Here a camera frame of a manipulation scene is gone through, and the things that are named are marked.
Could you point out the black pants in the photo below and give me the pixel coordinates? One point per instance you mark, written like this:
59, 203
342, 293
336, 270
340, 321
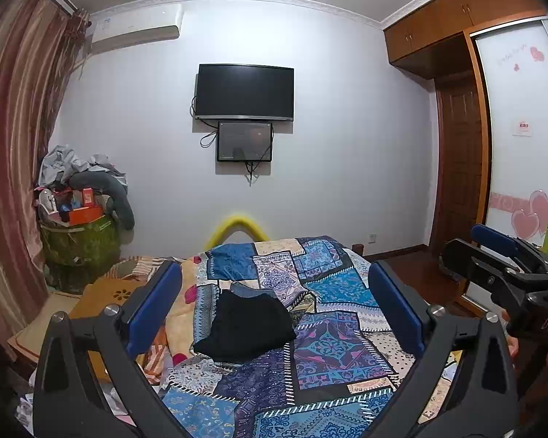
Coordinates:
246, 328

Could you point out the white heart-print wardrobe door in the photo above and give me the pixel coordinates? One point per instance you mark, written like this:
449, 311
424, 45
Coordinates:
507, 169

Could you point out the black wall television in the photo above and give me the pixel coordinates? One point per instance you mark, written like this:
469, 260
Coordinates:
244, 91

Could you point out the orange striped cloth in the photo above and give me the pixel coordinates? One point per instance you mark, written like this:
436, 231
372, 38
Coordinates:
153, 362

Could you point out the blue patchwork quilt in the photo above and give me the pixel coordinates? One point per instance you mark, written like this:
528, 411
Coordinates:
329, 342

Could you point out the cream pink floral blanket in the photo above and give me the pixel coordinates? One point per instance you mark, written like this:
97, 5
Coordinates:
182, 319

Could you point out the grey clothes pile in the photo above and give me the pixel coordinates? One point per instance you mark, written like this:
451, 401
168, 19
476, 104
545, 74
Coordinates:
96, 178

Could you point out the orange box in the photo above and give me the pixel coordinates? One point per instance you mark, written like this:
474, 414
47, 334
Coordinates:
86, 215

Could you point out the brown wooden door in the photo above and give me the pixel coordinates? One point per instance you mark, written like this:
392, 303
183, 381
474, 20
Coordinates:
459, 169

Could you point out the white wall socket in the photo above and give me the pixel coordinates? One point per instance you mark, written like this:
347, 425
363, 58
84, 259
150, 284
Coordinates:
371, 237

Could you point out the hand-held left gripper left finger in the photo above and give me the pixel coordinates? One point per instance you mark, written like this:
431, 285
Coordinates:
157, 305

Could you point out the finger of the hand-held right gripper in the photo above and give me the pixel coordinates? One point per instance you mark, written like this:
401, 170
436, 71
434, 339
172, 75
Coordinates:
466, 258
493, 239

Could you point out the white air conditioner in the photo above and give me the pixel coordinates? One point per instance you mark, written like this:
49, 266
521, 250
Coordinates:
137, 27

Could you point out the small black wall monitor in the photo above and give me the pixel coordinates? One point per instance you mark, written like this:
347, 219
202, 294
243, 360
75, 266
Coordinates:
244, 141

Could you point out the wooden overhead cabinet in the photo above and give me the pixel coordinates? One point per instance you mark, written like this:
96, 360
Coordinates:
438, 23

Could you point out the yellow arched tube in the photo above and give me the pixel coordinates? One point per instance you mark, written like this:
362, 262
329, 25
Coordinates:
236, 223

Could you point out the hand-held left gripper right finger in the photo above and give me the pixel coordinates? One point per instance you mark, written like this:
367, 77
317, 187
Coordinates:
395, 305

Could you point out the striped maroon curtain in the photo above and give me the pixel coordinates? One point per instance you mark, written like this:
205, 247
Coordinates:
13, 146

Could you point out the person's right hand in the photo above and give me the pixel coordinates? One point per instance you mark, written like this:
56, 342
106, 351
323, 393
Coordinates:
512, 346

